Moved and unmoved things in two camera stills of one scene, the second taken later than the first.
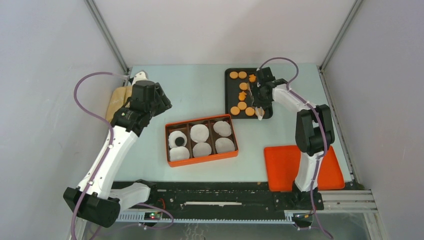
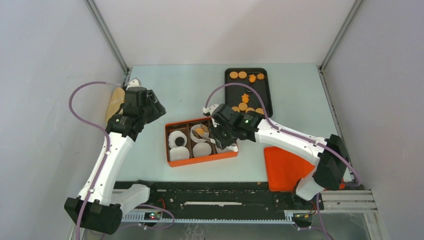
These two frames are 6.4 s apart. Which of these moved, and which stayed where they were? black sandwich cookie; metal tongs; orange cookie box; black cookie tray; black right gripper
Moved: black right gripper; metal tongs
Stayed: orange cookie box; black cookie tray; black sandwich cookie
